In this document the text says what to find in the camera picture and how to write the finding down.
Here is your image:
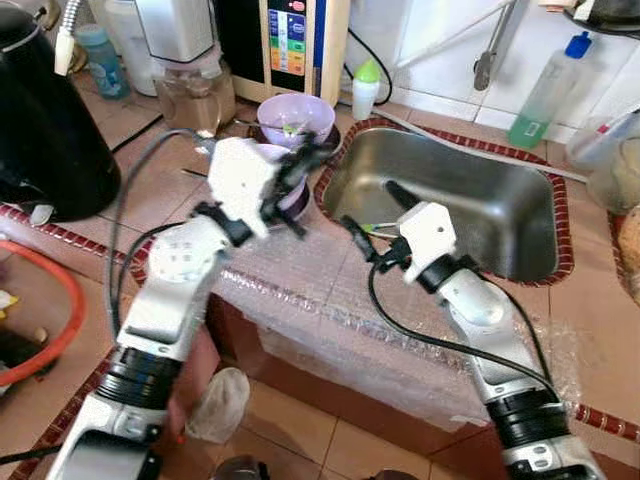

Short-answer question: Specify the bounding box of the clear plastic container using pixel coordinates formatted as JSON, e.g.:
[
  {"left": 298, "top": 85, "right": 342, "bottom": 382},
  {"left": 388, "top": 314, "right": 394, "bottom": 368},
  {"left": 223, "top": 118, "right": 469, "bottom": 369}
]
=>
[{"left": 566, "top": 108, "right": 640, "bottom": 216}]

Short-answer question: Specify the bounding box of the white blender with glass jar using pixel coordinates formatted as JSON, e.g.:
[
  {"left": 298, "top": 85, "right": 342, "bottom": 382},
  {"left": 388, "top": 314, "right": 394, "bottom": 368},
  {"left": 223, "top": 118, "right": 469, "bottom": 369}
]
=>
[{"left": 134, "top": 0, "right": 237, "bottom": 137}]

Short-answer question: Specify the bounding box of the teal plastic bottle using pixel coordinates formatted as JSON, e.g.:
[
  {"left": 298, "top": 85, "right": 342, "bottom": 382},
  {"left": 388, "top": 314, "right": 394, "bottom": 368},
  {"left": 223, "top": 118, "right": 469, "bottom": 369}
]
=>
[{"left": 74, "top": 24, "right": 131, "bottom": 101}]

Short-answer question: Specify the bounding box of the dark round plate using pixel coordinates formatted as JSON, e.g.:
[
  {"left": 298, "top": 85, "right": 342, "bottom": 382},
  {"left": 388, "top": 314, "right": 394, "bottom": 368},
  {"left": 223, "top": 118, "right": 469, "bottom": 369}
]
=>
[{"left": 248, "top": 120, "right": 343, "bottom": 166}]

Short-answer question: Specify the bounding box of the orange plastic basin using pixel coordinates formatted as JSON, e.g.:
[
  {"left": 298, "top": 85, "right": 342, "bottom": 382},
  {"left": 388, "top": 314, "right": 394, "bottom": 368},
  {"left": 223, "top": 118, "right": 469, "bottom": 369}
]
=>
[{"left": 0, "top": 238, "right": 89, "bottom": 391}]

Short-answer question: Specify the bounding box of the bagged bread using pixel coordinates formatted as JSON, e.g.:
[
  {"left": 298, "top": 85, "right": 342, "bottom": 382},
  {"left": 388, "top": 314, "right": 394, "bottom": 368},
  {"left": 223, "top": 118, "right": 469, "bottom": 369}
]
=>
[{"left": 610, "top": 205, "right": 640, "bottom": 303}]

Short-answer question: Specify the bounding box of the white tap with hose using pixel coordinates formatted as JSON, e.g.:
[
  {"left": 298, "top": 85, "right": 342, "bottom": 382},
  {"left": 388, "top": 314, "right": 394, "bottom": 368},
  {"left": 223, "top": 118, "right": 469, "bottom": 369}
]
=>
[{"left": 395, "top": 0, "right": 583, "bottom": 73}]

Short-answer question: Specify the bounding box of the steel wall faucet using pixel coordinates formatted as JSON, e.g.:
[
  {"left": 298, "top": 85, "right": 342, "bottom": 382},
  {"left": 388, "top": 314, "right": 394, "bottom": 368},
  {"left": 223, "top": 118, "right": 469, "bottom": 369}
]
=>
[{"left": 472, "top": 0, "right": 521, "bottom": 93}]

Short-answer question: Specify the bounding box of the plain purple plastic bowl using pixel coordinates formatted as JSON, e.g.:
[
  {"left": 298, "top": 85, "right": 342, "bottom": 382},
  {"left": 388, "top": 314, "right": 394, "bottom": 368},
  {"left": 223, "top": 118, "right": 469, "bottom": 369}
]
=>
[{"left": 252, "top": 143, "right": 313, "bottom": 217}]

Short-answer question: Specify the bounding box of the water ionizer with button panel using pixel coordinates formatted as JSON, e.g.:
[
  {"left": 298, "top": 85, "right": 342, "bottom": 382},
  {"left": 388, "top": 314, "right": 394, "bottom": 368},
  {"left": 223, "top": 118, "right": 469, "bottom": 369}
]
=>
[{"left": 213, "top": 0, "right": 352, "bottom": 107}]

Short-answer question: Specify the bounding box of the bubble wrap sheet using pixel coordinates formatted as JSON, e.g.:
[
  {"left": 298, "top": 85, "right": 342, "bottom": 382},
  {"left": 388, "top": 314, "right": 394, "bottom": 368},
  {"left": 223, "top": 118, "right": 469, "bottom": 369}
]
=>
[{"left": 205, "top": 235, "right": 586, "bottom": 433}]

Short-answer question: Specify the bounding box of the small white bottle green cap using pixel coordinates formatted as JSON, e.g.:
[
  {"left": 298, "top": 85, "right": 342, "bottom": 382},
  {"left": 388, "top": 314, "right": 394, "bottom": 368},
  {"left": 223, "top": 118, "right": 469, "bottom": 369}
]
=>
[{"left": 351, "top": 58, "right": 384, "bottom": 122}]

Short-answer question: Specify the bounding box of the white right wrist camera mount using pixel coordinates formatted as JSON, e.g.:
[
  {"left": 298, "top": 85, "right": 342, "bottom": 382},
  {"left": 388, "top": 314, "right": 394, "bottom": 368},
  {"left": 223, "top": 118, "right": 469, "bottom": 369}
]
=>
[{"left": 396, "top": 201, "right": 459, "bottom": 285}]

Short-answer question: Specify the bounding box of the white foot cover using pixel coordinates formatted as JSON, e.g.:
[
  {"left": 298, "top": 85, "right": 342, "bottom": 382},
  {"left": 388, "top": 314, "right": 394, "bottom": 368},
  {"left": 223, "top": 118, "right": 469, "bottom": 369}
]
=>
[{"left": 184, "top": 366, "right": 252, "bottom": 445}]

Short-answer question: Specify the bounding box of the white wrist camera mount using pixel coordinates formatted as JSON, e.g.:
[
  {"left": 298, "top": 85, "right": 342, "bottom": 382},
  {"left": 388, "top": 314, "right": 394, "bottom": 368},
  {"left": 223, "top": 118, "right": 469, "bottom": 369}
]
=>
[
  {"left": 206, "top": 137, "right": 293, "bottom": 241},
  {"left": 396, "top": 201, "right": 459, "bottom": 285}
]

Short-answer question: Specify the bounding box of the white plastic jug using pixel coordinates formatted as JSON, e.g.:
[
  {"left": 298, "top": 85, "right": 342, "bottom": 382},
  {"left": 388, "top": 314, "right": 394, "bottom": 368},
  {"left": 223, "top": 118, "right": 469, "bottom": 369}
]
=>
[{"left": 100, "top": 0, "right": 161, "bottom": 97}]

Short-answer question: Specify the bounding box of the flexible silver white hose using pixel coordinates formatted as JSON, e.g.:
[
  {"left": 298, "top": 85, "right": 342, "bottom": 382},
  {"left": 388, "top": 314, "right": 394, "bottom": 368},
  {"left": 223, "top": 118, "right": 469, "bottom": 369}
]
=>
[{"left": 52, "top": 0, "right": 87, "bottom": 77}]

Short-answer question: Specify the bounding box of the steel kitchen sink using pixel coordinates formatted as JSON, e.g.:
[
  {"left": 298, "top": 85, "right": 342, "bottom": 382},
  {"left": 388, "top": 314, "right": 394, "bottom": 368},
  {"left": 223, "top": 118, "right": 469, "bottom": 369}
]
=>
[{"left": 320, "top": 125, "right": 563, "bottom": 284}]

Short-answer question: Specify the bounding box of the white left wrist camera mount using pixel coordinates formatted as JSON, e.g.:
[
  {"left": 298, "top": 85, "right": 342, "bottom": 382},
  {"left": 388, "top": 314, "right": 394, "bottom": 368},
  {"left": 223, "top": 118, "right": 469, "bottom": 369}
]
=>
[{"left": 206, "top": 137, "right": 293, "bottom": 241}]

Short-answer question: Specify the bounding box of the dish soap bottle blue cap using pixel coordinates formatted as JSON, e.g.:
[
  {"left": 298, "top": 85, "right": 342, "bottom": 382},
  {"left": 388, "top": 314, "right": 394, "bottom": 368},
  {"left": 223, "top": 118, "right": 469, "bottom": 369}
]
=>
[{"left": 506, "top": 31, "right": 594, "bottom": 151}]

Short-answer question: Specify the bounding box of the black pan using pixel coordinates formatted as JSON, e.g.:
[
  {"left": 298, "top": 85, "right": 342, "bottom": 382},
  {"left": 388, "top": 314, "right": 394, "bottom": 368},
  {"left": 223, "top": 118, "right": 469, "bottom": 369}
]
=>
[{"left": 562, "top": 0, "right": 640, "bottom": 37}]

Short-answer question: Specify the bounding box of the purple bowl with scraps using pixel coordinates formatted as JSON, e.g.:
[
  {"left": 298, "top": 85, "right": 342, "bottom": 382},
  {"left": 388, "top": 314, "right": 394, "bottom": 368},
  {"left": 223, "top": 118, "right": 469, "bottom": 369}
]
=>
[{"left": 257, "top": 93, "right": 338, "bottom": 151}]

